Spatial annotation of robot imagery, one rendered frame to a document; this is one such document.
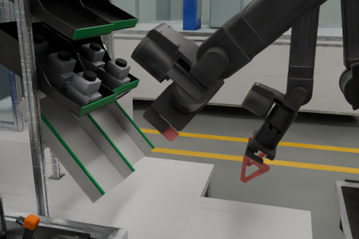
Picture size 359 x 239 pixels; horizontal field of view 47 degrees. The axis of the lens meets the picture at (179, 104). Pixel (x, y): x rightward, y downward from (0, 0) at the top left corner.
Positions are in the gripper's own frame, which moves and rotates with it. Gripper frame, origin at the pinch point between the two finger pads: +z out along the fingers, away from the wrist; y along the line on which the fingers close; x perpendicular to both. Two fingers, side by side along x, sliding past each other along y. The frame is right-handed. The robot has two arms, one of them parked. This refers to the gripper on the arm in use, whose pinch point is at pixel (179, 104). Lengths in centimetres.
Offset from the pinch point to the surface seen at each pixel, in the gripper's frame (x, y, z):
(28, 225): -5.1, 33.2, -1.0
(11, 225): -9.1, 39.8, 16.9
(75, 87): -19.1, 9.9, 13.0
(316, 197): 113, -58, 208
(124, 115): -9.8, 5.1, 39.9
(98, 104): -13.3, 9.2, 15.5
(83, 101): -15.8, 11.1, 13.2
